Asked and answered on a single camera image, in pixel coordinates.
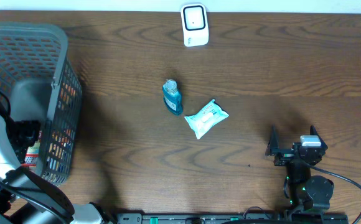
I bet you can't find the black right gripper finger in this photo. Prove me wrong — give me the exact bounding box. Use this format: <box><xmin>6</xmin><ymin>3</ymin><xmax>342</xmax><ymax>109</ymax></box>
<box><xmin>310</xmin><ymin>125</ymin><xmax>327</xmax><ymax>147</ymax></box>
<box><xmin>266</xmin><ymin>126</ymin><xmax>279</xmax><ymax>151</ymax></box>

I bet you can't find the yellow snack bag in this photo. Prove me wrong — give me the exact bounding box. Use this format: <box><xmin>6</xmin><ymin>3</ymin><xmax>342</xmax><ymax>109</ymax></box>
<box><xmin>22</xmin><ymin>141</ymin><xmax>40</xmax><ymax>167</ymax></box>

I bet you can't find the light blue wet wipes pack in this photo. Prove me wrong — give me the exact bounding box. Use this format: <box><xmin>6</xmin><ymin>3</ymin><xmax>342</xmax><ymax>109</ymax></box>
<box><xmin>185</xmin><ymin>99</ymin><xmax>229</xmax><ymax>139</ymax></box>

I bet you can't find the blue mouthwash bottle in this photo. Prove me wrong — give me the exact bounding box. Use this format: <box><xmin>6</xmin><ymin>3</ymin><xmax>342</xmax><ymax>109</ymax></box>
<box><xmin>162</xmin><ymin>79</ymin><xmax>183</xmax><ymax>115</ymax></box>

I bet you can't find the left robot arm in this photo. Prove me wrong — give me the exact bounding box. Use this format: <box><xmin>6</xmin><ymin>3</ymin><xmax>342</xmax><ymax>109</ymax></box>
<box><xmin>0</xmin><ymin>101</ymin><xmax>117</xmax><ymax>223</ymax></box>

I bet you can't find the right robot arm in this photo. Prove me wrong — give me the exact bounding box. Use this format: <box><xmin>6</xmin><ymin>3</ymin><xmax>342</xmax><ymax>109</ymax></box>
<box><xmin>265</xmin><ymin>126</ymin><xmax>334</xmax><ymax>221</ymax></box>

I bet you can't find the white barcode scanner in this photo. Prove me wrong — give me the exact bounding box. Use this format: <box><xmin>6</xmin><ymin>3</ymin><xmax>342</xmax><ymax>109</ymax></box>
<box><xmin>180</xmin><ymin>3</ymin><xmax>209</xmax><ymax>47</ymax></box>

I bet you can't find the grey plastic shopping basket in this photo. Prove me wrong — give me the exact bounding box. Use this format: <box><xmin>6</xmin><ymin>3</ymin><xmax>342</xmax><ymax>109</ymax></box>
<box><xmin>0</xmin><ymin>22</ymin><xmax>82</xmax><ymax>186</ymax></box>

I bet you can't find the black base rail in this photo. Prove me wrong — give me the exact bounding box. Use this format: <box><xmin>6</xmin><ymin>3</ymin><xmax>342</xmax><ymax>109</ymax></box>
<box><xmin>116</xmin><ymin>213</ymin><xmax>349</xmax><ymax>224</ymax></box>

